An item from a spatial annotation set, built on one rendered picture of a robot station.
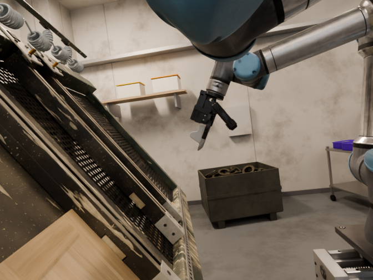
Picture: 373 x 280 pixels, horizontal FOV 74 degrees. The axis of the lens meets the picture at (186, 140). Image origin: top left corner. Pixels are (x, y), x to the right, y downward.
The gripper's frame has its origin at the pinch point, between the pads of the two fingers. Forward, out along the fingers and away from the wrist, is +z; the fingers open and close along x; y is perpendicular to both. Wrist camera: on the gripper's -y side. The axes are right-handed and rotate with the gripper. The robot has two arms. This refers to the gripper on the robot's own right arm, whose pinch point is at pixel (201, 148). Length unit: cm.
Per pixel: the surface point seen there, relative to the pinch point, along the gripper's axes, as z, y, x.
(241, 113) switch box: -45, -35, -348
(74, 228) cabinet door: 24.4, 20.4, 37.2
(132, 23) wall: -133, 206, -359
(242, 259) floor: 109, -75, -162
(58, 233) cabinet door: 23, 21, 43
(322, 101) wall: -109, -156, -361
